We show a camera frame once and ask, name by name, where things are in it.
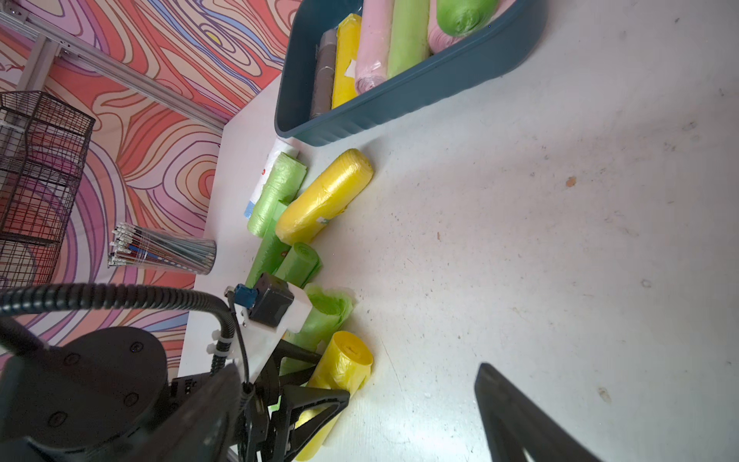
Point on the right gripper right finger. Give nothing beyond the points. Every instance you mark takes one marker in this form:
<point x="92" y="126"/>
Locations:
<point x="516" y="428"/>

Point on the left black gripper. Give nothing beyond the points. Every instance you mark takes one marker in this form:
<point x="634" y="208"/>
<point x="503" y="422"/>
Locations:
<point x="292" y="366"/>

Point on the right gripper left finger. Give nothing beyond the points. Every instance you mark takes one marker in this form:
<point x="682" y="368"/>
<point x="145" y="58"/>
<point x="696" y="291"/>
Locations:
<point x="202" y="428"/>

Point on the grey trash bag roll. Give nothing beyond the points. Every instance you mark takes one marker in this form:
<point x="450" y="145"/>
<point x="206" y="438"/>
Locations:
<point x="324" y="75"/>

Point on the thin pink trash bag roll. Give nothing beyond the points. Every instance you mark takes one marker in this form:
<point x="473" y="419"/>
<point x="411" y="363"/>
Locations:
<point x="372" y="62"/>

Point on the teal plastic storage box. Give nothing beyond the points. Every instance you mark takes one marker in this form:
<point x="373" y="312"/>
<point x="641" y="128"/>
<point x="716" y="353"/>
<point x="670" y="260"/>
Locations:
<point x="487" y="55"/>

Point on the light green roll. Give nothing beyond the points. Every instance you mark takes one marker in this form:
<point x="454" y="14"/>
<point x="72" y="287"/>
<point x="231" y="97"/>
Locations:
<point x="458" y="18"/>

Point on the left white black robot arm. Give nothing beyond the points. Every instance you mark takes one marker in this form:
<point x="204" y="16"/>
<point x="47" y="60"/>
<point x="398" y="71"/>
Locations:
<point x="106" y="396"/>

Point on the green roll beside yellow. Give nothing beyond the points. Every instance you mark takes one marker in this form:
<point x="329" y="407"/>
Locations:
<point x="330" y="310"/>

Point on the white blue trash bag roll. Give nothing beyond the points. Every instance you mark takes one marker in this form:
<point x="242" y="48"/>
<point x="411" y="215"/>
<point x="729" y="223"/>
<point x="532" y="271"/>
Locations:
<point x="279" y="147"/>

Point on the clear cup of pencils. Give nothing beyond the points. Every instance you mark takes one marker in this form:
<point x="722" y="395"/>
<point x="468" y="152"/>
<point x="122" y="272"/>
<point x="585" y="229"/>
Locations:
<point x="135" y="246"/>

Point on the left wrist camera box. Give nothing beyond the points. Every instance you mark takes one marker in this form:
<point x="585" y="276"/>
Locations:
<point x="267" y="302"/>

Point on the left black wire basket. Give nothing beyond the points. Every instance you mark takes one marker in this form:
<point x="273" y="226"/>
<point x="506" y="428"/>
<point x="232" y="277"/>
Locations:
<point x="44" y="148"/>

